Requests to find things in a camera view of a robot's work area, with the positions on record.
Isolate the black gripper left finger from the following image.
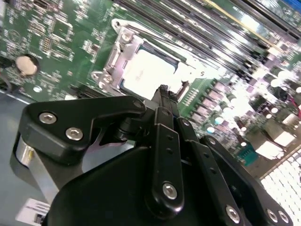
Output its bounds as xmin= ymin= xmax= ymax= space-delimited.
xmin=9 ymin=84 xmax=186 ymax=215

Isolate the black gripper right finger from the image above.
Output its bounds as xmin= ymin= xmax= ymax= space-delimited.
xmin=164 ymin=85 xmax=295 ymax=226

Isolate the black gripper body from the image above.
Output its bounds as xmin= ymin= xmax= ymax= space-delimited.
xmin=44 ymin=146 xmax=228 ymax=226

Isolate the silver green CPU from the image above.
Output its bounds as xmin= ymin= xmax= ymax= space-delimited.
xmin=121 ymin=44 xmax=189 ymax=101

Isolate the metal socket cover frame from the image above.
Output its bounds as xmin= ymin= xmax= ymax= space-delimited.
xmin=109 ymin=32 xmax=209 ymax=97

